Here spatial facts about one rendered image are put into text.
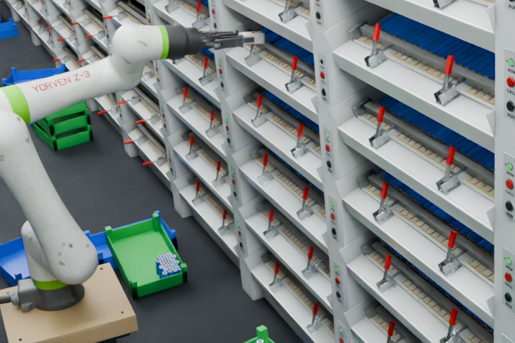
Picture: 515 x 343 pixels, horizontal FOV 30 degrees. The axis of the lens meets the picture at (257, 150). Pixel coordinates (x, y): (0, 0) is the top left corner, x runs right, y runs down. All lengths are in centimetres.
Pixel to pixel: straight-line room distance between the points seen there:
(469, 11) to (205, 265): 196
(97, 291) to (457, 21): 147
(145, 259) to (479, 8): 202
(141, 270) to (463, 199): 177
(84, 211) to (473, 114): 247
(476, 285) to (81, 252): 105
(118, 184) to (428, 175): 238
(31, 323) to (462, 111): 141
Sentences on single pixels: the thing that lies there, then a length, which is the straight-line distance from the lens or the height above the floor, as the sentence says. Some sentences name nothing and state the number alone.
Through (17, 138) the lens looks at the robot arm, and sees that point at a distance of 236.
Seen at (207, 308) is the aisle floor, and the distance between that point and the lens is 325.
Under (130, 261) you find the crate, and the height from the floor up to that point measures 5.
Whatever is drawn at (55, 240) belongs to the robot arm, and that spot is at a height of 61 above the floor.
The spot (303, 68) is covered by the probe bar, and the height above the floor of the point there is 92.
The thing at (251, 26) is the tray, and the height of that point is 94.
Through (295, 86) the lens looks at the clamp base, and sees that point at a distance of 250.
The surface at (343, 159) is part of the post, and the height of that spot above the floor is 78.
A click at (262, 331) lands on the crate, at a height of 48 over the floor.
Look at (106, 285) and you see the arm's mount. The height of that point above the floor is 32.
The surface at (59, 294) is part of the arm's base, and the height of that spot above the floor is 37.
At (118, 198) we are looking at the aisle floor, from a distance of 407.
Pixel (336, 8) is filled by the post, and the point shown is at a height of 116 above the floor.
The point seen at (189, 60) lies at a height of 71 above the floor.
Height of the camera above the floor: 176
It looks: 24 degrees down
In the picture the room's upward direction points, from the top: 6 degrees counter-clockwise
